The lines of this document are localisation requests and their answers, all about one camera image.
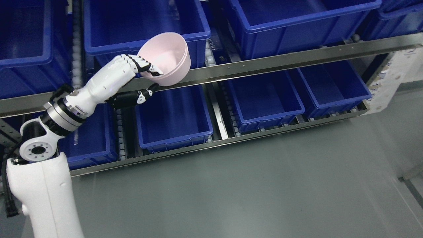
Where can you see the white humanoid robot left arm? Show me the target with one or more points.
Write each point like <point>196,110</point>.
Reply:
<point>36,177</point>

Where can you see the pink bowl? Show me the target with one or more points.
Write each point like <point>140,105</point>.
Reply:
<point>168,52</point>

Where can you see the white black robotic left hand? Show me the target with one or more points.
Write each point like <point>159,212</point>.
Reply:
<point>107,82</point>

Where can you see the blue bin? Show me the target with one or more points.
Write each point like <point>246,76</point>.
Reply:
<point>173,119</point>
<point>35,47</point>
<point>392,18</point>
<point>115,27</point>
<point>329,88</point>
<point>93,143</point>
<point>264,101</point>
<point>272,27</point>

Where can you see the metal roller shelf rack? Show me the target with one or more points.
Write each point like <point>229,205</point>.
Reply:
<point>210,75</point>

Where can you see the lower far right blue bin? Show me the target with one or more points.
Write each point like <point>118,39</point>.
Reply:
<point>329,88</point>

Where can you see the lower left blue bin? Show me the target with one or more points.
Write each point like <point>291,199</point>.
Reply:
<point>93,143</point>

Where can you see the upper far right blue bin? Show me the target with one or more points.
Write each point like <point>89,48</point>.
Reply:
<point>392,18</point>

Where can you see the upper middle blue bin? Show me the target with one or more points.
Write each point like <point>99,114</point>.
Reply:
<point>115,27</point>

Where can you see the white sign with blue characters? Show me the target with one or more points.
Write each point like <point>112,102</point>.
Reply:
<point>404,66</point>

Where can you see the upper left blue bin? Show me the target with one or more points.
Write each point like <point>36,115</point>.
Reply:
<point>35,47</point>

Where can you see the lower middle blue bin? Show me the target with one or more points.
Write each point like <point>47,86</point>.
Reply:
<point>173,119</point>

